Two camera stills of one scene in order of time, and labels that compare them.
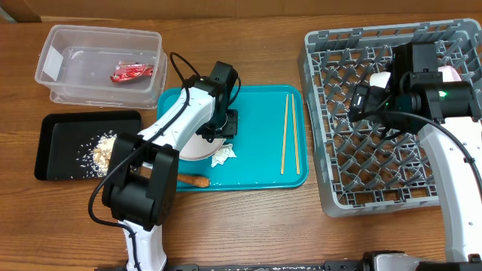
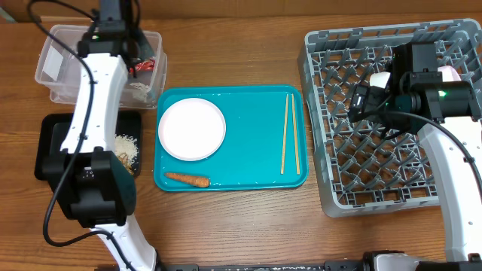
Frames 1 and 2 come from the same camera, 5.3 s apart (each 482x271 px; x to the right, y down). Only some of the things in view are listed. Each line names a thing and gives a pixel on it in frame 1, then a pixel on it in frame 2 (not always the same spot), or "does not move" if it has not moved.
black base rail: x=474 y=264 does not move
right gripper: x=371 y=95 does not move
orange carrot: x=197 y=181 does not move
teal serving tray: x=271 y=149 does not move
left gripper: x=229 y=132 → x=144 y=47
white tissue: x=220 y=156 → x=139 y=90
